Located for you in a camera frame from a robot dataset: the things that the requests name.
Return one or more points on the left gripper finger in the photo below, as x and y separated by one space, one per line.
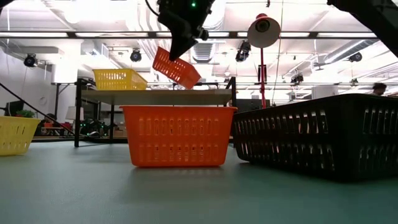
182 43

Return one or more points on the orange plastic basket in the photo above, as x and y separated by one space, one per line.
178 112
180 73

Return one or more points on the yellow plastic basket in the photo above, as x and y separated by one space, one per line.
17 137
119 79

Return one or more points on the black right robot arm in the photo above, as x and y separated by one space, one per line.
373 15

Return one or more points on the black ceiling spotlight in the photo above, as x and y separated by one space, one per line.
136 56
243 51
297 78
30 60
355 57

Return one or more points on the red desk lamp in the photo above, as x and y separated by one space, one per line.
263 31

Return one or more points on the white table lamp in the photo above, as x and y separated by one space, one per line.
74 113

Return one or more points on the person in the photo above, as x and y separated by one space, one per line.
51 119
379 88

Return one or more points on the green potted plant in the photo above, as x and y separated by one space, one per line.
25 114

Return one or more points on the black computer monitor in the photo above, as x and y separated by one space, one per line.
14 108

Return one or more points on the black plastic basket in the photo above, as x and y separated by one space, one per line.
342 140

